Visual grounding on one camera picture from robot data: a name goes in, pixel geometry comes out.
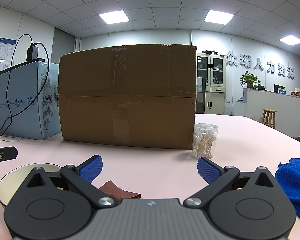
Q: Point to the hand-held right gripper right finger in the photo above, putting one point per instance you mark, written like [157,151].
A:
[208,170]

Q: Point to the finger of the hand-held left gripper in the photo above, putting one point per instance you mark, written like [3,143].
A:
[5,153]

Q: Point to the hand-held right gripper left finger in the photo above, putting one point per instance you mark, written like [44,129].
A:
[91,168]

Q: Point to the dark bowl with cream inside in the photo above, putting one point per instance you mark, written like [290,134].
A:
[12,180]

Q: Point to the brown cloth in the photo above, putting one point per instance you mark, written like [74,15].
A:
[115,192]

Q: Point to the clear jar of cotton swabs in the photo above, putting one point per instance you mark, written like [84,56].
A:
[204,142]

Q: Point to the light blue wrapped package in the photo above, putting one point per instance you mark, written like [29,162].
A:
[25,100]

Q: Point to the wooden stool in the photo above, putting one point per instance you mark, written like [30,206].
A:
[269,117]

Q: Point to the large brown cardboard box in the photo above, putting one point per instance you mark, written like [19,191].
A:
[127,95]

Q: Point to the beige metal cabinet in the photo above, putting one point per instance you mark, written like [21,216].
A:
[215,87]

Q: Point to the blue towel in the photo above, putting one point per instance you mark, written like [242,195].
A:
[297,185]

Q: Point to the black power adapter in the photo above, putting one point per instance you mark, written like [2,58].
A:
[32,52]

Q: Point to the white reception counter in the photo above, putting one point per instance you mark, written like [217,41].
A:
[285,112]

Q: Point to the tall potted green plant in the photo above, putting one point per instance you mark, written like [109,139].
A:
[250,78]

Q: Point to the computer monitor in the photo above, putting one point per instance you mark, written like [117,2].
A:
[278,89]

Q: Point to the grey window blind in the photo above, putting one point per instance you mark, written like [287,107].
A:
[62,45]

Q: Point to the ceiling light panel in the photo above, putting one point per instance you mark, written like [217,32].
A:
[114,16]
[218,17]
[291,40]

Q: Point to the wall notice board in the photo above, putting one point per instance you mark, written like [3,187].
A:
[1,52]

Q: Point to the silver wall lettering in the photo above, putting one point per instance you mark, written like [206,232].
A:
[258,66]

